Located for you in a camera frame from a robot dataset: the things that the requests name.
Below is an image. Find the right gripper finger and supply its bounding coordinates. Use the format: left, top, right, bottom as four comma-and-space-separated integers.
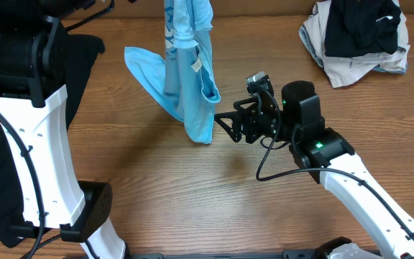
233, 96, 262, 112
214, 111, 243, 142

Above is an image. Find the light blue printed t-shirt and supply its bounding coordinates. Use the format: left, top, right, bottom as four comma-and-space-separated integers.
124, 0, 221, 144

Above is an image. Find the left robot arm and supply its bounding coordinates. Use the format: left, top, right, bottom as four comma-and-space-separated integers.
0, 0, 129, 258

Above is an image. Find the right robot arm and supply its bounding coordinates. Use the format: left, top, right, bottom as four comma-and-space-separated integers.
214, 81, 414, 258

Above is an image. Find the beige garment in pile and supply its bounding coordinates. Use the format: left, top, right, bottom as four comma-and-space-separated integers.
298, 1, 410, 88

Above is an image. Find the grey-blue garment under pile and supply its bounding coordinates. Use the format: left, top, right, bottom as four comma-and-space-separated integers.
300, 24, 410, 75

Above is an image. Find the black garment on left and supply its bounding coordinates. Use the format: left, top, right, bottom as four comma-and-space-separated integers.
0, 34, 106, 249

